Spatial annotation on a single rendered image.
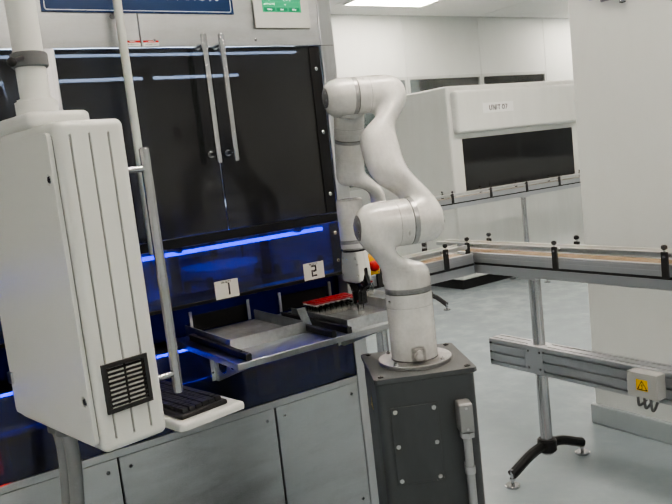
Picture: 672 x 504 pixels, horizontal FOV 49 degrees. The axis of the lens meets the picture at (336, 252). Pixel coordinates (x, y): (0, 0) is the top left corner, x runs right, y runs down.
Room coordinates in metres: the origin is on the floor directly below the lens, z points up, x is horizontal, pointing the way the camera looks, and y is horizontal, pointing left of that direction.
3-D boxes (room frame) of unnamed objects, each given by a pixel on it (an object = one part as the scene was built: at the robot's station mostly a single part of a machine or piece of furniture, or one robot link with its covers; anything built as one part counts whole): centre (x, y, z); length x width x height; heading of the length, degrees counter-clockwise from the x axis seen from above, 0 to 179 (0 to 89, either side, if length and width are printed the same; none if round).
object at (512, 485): (2.98, -0.80, 0.07); 0.50 x 0.08 x 0.14; 123
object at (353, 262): (2.31, -0.06, 1.07); 0.10 x 0.08 x 0.11; 33
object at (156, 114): (2.30, 0.54, 1.51); 0.47 x 0.01 x 0.59; 123
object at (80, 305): (1.83, 0.68, 1.19); 0.50 x 0.19 x 0.78; 44
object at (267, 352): (2.35, 0.14, 0.87); 0.70 x 0.48 x 0.02; 123
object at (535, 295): (2.98, -0.80, 0.46); 0.09 x 0.09 x 0.77; 33
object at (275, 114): (2.55, 0.16, 1.51); 0.43 x 0.01 x 0.59; 123
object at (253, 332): (2.32, 0.32, 0.90); 0.34 x 0.26 x 0.04; 33
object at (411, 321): (1.88, -0.17, 0.95); 0.19 x 0.19 x 0.18
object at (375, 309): (2.41, -0.03, 0.90); 0.34 x 0.26 x 0.04; 33
